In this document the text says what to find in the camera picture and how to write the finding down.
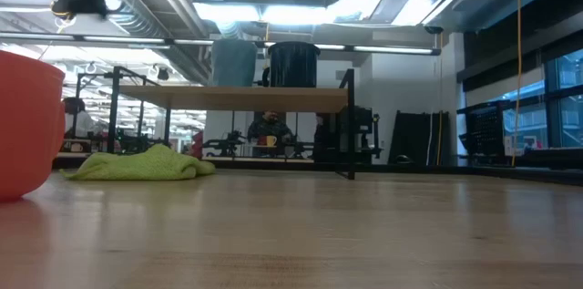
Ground black mug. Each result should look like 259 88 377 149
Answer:
261 40 322 89

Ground green terry towel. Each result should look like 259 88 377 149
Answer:
60 143 217 182

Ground horizontal metal frame bar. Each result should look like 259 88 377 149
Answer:
0 30 442 57

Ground wooden shelf with black frame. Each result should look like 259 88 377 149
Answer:
106 66 357 181

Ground black perforated crate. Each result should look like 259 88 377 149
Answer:
456 99 514 167

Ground orange plastic bowl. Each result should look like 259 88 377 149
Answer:
0 49 66 203

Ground person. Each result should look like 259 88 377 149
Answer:
246 110 294 146
62 96 97 140

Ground black leaning panel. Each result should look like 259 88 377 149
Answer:
387 109 451 167

